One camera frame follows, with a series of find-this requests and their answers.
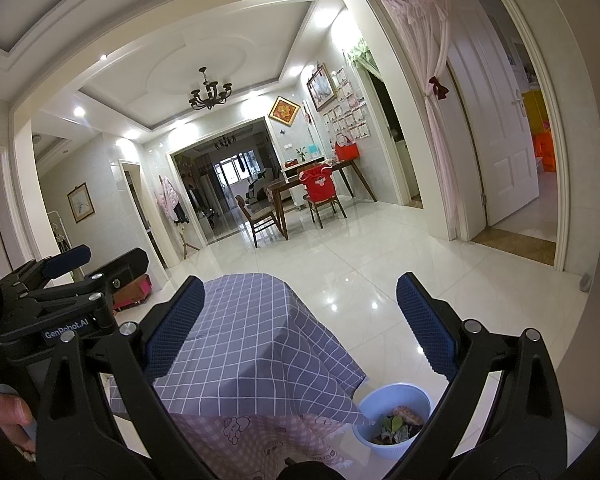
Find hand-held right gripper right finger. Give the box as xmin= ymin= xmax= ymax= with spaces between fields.
xmin=396 ymin=272 xmax=568 ymax=480

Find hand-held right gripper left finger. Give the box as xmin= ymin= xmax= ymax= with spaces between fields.
xmin=32 ymin=276 xmax=206 ymax=480

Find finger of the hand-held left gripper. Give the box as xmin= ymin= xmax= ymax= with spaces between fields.
xmin=0 ymin=244 xmax=92 ymax=291
xmin=25 ymin=247 xmax=150 ymax=312

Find blue plastic basin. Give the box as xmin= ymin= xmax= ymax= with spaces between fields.
xmin=351 ymin=382 xmax=435 ymax=461

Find person's left hand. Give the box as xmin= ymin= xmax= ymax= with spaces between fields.
xmin=0 ymin=391 xmax=37 ymax=461

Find brown ottoman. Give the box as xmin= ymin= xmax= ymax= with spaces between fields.
xmin=112 ymin=272 xmax=153 ymax=308

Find white rack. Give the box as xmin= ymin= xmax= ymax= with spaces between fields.
xmin=45 ymin=210 xmax=73 ymax=256

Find small framed picture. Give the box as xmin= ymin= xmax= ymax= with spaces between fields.
xmin=67 ymin=182 xmax=91 ymax=224

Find wooden coat stand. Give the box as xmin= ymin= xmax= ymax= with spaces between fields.
xmin=160 ymin=175 xmax=199 ymax=261

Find pink jacket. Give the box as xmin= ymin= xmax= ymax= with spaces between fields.
xmin=155 ymin=176 xmax=179 ymax=222

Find blue checked tablecloth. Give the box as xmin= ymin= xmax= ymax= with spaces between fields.
xmin=107 ymin=272 xmax=368 ymax=426

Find green leaves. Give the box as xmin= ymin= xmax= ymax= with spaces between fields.
xmin=375 ymin=412 xmax=406 ymax=438

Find pink checked cloth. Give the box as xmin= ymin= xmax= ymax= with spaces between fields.
xmin=167 ymin=405 xmax=373 ymax=476

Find wooden chair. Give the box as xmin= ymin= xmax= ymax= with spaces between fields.
xmin=235 ymin=195 xmax=281 ymax=248
xmin=299 ymin=162 xmax=348 ymax=228

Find wooden dining table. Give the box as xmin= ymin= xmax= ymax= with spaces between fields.
xmin=267 ymin=157 xmax=378 ymax=241

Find red chair cover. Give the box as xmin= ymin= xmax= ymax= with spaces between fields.
xmin=299 ymin=162 xmax=333 ymax=202

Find red bag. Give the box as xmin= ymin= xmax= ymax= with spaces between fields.
xmin=334 ymin=134 xmax=359 ymax=160

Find orange plastic stool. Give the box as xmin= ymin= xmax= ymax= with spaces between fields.
xmin=536 ymin=130 xmax=556 ymax=173

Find white door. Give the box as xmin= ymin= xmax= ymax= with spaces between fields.
xmin=447 ymin=0 xmax=541 ymax=226

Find large framed picture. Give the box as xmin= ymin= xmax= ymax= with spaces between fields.
xmin=306 ymin=63 xmax=337 ymax=112

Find green curtain valance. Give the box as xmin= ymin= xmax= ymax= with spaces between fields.
xmin=342 ymin=37 xmax=381 ymax=76

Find pink curtain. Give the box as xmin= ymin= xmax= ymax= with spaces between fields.
xmin=380 ymin=0 xmax=481 ymax=241

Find red diamond wall decoration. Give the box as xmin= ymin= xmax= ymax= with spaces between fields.
xmin=268 ymin=96 xmax=301 ymax=126

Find wall of paper sheets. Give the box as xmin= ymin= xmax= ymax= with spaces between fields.
xmin=322 ymin=67 xmax=371 ymax=143

